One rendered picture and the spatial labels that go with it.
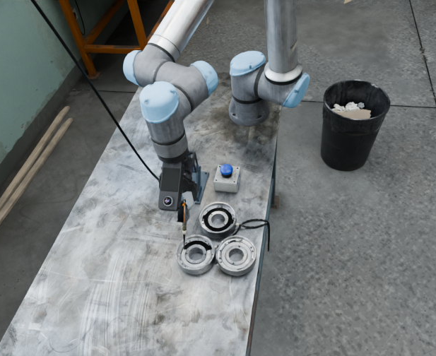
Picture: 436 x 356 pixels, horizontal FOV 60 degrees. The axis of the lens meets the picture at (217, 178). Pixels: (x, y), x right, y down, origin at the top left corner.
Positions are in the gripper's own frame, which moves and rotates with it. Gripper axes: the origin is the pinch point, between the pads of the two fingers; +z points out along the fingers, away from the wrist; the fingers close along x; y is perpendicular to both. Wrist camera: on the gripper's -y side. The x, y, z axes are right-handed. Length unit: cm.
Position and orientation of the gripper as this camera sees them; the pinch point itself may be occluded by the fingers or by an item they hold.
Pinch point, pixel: (183, 207)
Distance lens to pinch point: 98.2
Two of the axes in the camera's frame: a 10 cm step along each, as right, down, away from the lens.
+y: 1.9, -7.6, 6.2
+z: 0.9, 6.4, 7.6
